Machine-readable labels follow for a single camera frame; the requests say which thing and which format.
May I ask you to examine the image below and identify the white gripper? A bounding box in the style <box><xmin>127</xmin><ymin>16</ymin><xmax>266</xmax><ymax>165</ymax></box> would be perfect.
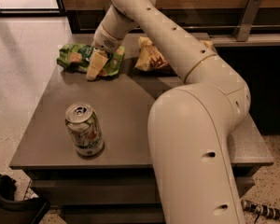
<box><xmin>86</xmin><ymin>5</ymin><xmax>137</xmax><ymax>80</ymax></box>

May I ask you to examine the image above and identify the green rice chip bag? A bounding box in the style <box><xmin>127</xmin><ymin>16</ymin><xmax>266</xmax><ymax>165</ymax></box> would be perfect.
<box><xmin>57</xmin><ymin>44</ymin><xmax>125</xmax><ymax>78</ymax></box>

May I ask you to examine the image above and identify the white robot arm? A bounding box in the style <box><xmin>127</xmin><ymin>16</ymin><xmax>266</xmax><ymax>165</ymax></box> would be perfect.
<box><xmin>93</xmin><ymin>0</ymin><xmax>250</xmax><ymax>224</ymax></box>

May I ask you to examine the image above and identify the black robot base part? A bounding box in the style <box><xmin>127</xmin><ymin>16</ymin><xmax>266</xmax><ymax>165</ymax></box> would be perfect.
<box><xmin>0</xmin><ymin>174</ymin><xmax>50</xmax><ymax>224</ymax></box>

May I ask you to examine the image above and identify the brown yellow chip bag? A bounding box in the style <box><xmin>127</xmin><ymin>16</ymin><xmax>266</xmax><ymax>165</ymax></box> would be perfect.
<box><xmin>135</xmin><ymin>36</ymin><xmax>215</xmax><ymax>76</ymax></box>

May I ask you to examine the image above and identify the green white soda can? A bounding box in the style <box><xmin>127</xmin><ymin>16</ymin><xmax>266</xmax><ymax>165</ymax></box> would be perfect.
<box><xmin>65</xmin><ymin>102</ymin><xmax>104</xmax><ymax>157</ymax></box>

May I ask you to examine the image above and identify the grey drawer cabinet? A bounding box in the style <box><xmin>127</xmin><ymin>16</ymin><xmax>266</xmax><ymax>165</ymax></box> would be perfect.
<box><xmin>9</xmin><ymin>32</ymin><xmax>274</xmax><ymax>224</ymax></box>

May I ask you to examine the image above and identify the right metal wall bracket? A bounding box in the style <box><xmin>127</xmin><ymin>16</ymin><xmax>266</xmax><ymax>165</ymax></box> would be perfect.
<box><xmin>232</xmin><ymin>0</ymin><xmax>262</xmax><ymax>42</ymax></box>

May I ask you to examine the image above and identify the black white striped cable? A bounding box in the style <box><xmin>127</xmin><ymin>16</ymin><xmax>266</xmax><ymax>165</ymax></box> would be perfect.
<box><xmin>241</xmin><ymin>199</ymin><xmax>280</xmax><ymax>224</ymax></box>

